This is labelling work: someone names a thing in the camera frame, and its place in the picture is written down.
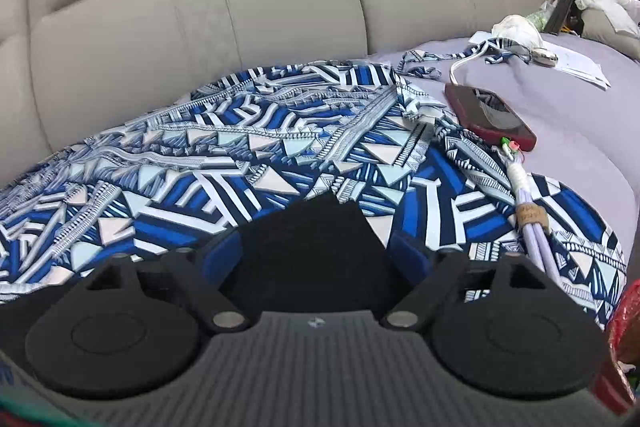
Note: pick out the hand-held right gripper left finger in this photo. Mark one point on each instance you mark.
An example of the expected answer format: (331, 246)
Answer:
(220, 258)

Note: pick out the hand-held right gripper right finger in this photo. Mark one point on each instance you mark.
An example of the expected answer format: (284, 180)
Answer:
(411, 257)

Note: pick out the black pants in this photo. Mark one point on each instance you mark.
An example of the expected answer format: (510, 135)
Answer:
(305, 252)

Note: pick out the blue white patterned blanket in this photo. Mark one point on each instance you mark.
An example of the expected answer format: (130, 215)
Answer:
(200, 167)

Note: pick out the phone in red case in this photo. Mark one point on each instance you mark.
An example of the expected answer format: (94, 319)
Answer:
(487, 114)

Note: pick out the lavender sheet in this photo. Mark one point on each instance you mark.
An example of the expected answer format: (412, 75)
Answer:
(570, 117)

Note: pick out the red plastic bag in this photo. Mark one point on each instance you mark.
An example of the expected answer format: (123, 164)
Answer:
(625, 332)

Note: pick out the small white device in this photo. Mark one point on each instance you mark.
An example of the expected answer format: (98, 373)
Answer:
(544, 57)

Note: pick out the beige leather sofa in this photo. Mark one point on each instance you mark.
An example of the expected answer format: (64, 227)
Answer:
(175, 22)

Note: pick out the white paper sheets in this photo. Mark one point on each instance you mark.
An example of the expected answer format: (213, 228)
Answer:
(580, 64)

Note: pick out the dark framed board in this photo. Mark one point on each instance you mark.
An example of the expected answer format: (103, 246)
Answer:
(562, 9)

